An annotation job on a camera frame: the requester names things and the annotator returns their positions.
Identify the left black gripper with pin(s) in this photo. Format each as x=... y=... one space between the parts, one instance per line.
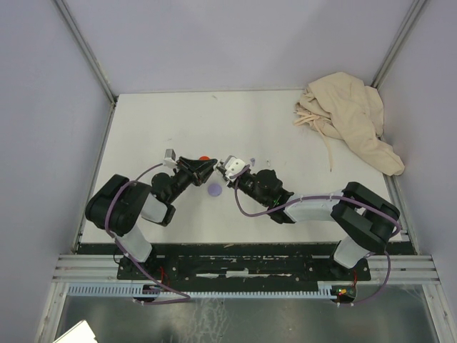
x=191 y=166

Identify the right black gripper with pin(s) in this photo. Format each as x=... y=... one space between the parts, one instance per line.
x=230 y=184

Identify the white earbud case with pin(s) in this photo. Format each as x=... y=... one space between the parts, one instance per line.
x=218 y=168

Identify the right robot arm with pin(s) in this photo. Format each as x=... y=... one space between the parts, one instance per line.
x=368 y=220

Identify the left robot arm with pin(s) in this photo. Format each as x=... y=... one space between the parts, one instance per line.
x=117 y=206

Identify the purple earbud case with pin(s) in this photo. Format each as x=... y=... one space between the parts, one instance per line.
x=214 y=189

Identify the beige cloth bag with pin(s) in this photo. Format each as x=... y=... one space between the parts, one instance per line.
x=340 y=106

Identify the white paper corner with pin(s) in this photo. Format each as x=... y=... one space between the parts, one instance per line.
x=79 y=333

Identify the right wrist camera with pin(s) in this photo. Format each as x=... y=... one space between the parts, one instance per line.
x=232 y=167

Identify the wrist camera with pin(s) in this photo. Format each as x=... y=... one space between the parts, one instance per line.
x=170 y=159
x=232 y=167

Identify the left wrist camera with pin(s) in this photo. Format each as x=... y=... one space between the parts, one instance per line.
x=170 y=159

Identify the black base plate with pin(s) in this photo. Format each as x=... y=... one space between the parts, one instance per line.
x=250 y=267

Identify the aluminium frame rail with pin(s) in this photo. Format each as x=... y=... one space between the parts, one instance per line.
x=419 y=269

